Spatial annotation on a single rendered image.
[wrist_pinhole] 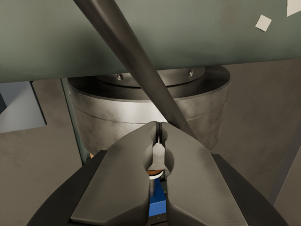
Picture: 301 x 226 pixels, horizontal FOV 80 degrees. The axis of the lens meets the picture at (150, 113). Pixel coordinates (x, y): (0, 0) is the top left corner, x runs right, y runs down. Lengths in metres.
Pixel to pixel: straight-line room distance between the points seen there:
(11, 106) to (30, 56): 0.63
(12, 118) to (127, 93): 0.64
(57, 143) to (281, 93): 2.33
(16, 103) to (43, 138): 1.02
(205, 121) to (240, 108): 1.87
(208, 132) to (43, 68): 0.24
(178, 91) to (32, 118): 0.66
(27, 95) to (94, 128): 0.52
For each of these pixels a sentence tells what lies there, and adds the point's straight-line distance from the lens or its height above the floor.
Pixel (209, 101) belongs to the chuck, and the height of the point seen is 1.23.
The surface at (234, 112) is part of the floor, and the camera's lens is 2.13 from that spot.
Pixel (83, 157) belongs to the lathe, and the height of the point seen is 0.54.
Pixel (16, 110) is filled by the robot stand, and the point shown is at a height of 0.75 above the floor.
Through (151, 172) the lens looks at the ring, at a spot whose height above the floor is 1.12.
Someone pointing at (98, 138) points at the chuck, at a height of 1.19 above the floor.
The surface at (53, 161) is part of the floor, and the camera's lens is 1.94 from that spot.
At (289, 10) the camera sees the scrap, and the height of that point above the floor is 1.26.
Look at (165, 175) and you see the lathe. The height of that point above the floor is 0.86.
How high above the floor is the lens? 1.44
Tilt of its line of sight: 59 degrees down
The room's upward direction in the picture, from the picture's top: 152 degrees clockwise
